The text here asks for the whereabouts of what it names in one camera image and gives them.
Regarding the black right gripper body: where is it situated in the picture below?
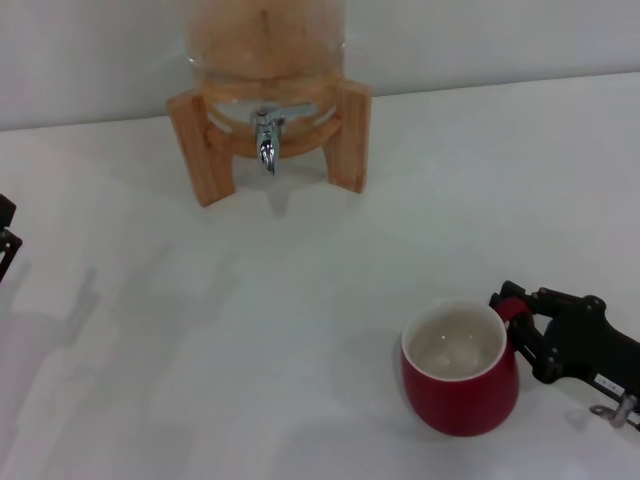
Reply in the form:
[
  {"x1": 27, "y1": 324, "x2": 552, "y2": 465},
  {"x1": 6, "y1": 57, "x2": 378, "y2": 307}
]
[{"x1": 533, "y1": 295, "x2": 640, "y2": 401}]

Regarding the red ceramic cup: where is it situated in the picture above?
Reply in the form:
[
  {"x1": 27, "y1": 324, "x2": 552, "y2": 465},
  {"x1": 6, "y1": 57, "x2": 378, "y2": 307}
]
[{"x1": 399, "y1": 297, "x2": 529, "y2": 436}]

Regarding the chrome faucet tap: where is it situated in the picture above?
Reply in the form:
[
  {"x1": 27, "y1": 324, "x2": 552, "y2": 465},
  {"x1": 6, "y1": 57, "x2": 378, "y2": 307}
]
[{"x1": 249, "y1": 102, "x2": 319, "y2": 177}]

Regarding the wooden dispenser stand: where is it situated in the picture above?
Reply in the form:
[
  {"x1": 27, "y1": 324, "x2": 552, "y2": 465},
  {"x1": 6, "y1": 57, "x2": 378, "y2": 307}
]
[{"x1": 166, "y1": 78, "x2": 374, "y2": 209}]

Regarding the glass water dispenser jar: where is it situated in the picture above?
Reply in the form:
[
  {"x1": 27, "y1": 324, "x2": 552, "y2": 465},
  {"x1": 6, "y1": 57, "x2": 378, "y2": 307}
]
[{"x1": 185, "y1": 0, "x2": 349, "y2": 160}]

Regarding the thin black cable with plugs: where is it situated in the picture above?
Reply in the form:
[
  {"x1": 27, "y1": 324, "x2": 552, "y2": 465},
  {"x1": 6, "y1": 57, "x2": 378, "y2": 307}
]
[{"x1": 589, "y1": 393, "x2": 640, "y2": 429}]

